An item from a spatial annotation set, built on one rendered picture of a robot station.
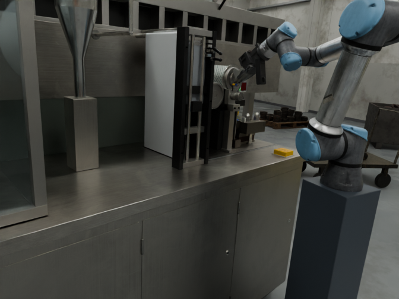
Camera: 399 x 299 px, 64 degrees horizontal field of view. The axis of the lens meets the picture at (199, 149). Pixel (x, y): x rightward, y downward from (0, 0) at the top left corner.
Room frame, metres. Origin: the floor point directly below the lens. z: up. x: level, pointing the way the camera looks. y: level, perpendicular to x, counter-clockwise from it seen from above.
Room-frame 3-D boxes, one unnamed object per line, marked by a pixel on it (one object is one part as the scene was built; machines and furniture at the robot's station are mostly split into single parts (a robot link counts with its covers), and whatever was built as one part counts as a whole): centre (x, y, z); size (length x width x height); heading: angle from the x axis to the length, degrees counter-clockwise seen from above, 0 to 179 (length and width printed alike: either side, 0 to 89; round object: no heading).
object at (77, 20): (1.18, 0.45, 1.19); 0.14 x 0.14 x 0.57
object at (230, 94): (1.54, -0.15, 1.05); 0.06 x 0.05 x 0.31; 44
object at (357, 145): (1.15, -0.54, 1.07); 0.13 x 0.12 x 0.14; 111
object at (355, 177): (1.15, -0.55, 0.95); 0.15 x 0.15 x 0.10
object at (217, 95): (1.60, 0.03, 1.18); 0.26 x 0.12 x 0.12; 44
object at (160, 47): (1.48, 0.21, 1.17); 0.34 x 0.05 x 0.54; 44
